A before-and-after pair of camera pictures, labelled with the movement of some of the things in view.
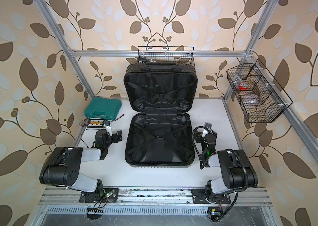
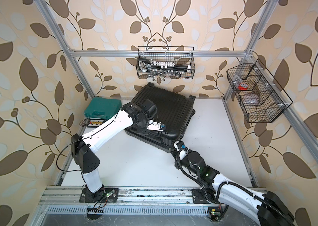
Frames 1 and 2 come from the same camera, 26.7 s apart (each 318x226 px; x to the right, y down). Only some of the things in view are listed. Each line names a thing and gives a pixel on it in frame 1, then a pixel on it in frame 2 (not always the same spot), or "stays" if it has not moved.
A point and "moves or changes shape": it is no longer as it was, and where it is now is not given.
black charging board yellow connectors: x=95 y=123 stays
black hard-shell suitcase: x=159 y=99 moves or changes shape
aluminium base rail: x=70 y=196 stays
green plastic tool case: x=103 y=108 stays
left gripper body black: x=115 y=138 to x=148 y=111
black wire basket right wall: x=262 y=100 stays
